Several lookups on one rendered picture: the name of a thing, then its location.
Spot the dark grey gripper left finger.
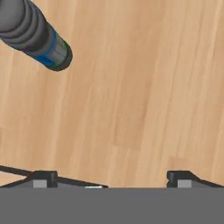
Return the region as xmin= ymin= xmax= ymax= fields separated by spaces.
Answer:
xmin=2 ymin=171 xmax=59 ymax=189

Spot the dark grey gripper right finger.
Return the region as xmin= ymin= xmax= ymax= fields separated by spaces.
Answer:
xmin=165 ymin=170 xmax=224 ymax=189

